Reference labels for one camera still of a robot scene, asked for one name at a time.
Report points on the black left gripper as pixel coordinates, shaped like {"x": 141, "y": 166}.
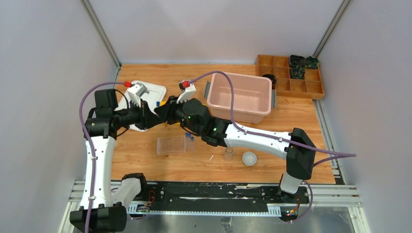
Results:
{"x": 143, "y": 114}

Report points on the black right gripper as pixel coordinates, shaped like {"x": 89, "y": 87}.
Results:
{"x": 166, "y": 112}

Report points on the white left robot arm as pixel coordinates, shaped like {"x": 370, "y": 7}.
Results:
{"x": 102, "y": 211}

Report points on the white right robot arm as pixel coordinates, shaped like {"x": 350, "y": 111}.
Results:
{"x": 296, "y": 148}

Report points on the white plastic box lid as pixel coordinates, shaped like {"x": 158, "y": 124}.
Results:
{"x": 152, "y": 95}

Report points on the clear well plate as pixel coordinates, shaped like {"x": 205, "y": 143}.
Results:
{"x": 171, "y": 145}

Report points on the small glass jar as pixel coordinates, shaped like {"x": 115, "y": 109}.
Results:
{"x": 228, "y": 154}

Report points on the pink plastic storage bin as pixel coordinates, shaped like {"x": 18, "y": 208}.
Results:
{"x": 252, "y": 97}

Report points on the white ceramic dish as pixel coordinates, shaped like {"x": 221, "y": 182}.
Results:
{"x": 249, "y": 158}

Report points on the grey right bin clip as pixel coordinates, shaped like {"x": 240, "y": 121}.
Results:
{"x": 273, "y": 100}

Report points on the black round object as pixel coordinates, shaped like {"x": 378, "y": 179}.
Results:
{"x": 272, "y": 78}

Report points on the wooden compartment organizer tray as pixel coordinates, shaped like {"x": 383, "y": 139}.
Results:
{"x": 310, "y": 87}

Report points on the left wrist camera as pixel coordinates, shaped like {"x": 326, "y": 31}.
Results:
{"x": 135, "y": 93}

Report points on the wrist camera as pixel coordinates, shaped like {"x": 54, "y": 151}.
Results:
{"x": 188, "y": 90}
{"x": 135, "y": 93}

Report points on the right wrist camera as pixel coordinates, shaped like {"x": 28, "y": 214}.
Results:
{"x": 188, "y": 90}

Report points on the grey bin handle clip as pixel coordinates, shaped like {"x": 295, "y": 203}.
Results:
{"x": 207, "y": 88}

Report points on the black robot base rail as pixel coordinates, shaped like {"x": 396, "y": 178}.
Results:
{"x": 219, "y": 199}

